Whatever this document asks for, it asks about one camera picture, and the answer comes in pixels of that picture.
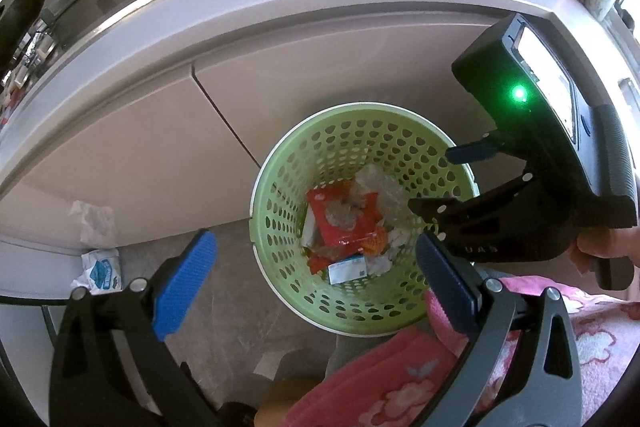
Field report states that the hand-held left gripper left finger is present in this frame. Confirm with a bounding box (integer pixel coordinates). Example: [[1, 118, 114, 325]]
[[49, 229, 221, 427]]

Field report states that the orange foam fruit net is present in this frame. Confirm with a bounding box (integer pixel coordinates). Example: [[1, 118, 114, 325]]
[[362, 227, 388, 255]]

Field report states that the black wok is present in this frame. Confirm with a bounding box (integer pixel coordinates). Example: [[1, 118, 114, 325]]
[[0, 0, 48, 75]]

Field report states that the blue white milk carton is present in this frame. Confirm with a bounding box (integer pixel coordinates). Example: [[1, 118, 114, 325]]
[[327, 257, 368, 284]]

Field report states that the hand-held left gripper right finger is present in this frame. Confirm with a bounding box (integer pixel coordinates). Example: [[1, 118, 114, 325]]
[[410, 232, 583, 427]]

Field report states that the white tissue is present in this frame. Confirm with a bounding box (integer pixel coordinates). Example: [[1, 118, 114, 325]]
[[365, 227, 418, 279]]

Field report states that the person's right hand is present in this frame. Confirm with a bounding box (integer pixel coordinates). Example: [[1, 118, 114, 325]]
[[571, 226, 640, 276]]

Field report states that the clear plastic bag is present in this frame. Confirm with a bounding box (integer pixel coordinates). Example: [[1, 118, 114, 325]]
[[352, 164, 416, 228]]

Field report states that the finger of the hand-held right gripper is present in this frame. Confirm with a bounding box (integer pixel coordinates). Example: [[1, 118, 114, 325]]
[[446, 133, 506, 165], [407, 172, 538, 240]]

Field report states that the blue white tissue pack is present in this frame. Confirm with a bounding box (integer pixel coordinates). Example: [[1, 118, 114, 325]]
[[70, 248, 123, 293]]

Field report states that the beige cabinet door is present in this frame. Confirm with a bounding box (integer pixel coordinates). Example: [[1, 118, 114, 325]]
[[192, 14, 556, 168], [0, 64, 263, 253]]

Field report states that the pink floral clothing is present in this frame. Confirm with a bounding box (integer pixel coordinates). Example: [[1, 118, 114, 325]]
[[290, 274, 640, 427]]

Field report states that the green plastic basket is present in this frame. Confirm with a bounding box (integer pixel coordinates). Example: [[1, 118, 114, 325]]
[[249, 103, 481, 335]]

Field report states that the condiment rack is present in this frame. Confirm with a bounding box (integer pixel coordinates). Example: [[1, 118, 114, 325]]
[[0, 27, 58, 128]]

